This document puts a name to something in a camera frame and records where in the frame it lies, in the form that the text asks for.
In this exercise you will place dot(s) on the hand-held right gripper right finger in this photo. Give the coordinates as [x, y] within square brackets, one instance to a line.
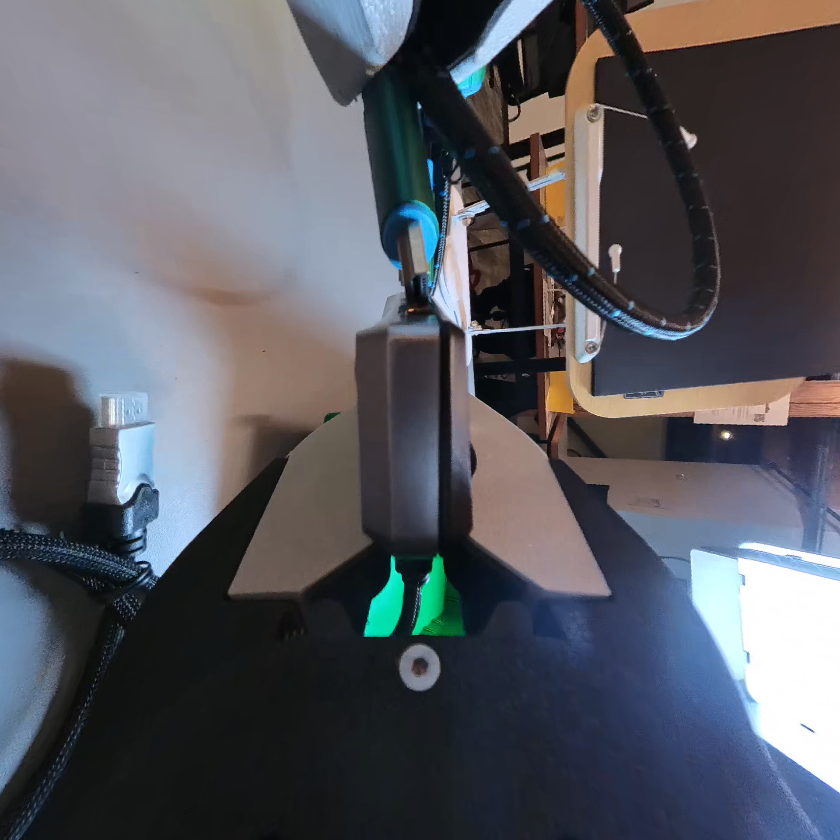
[525, 518]

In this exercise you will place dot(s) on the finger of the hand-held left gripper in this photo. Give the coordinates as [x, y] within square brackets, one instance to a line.
[499, 33]
[348, 39]

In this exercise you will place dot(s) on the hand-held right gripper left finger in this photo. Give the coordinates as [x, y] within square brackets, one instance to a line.
[308, 518]

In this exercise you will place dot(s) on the green plastic bin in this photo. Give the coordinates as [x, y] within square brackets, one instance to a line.
[387, 604]

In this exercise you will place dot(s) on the silver hdmi switch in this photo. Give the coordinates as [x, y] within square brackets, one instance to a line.
[400, 426]

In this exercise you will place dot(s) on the small yellow paper tray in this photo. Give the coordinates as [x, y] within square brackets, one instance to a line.
[558, 197]

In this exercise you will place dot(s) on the white board stand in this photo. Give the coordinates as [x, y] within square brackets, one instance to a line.
[587, 229]

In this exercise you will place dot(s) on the bright window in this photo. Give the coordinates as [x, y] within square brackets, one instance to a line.
[787, 656]

